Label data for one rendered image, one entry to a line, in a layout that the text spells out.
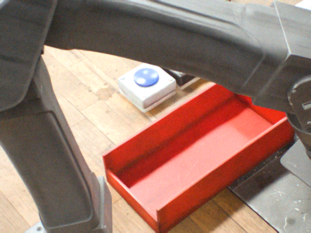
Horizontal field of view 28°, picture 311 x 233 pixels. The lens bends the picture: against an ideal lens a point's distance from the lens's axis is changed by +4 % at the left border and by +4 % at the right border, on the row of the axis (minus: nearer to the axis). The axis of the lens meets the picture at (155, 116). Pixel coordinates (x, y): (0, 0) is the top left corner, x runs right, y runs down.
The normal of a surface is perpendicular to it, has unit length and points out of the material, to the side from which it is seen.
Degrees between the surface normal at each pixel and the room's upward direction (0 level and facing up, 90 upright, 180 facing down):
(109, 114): 0
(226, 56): 84
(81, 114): 0
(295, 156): 27
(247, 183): 0
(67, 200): 83
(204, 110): 90
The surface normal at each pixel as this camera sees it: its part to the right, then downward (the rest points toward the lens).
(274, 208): -0.06, -0.68
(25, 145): 0.04, 0.77
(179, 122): 0.63, 0.54
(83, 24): 0.32, 0.72
